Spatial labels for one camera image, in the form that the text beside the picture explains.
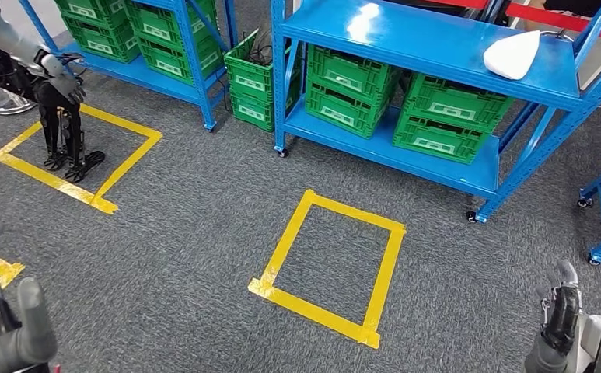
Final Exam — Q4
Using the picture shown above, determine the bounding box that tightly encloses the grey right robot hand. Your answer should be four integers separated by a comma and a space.
524, 259, 585, 373

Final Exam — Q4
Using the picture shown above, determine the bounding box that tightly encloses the black silver humanoid robot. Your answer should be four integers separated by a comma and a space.
0, 0, 107, 183

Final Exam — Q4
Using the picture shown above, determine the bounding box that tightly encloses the green plastic crate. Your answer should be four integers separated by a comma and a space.
138, 36, 224, 86
124, 0, 218, 53
306, 45, 401, 106
229, 92, 275, 134
54, 0, 131, 30
393, 110, 491, 165
63, 18, 142, 64
403, 71, 515, 134
304, 82, 391, 140
223, 29, 301, 104

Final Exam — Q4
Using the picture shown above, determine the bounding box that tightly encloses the red barrier belt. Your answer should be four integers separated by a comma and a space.
428, 0, 601, 44

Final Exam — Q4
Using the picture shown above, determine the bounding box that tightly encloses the chrome round stool base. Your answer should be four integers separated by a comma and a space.
0, 87, 37, 116

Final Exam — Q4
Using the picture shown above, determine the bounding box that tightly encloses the yellow floor tape square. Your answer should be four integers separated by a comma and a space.
0, 257, 26, 291
247, 189, 407, 350
0, 103, 163, 216

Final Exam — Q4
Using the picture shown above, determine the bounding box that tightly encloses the white curved plastic part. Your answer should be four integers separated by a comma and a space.
483, 30, 542, 82

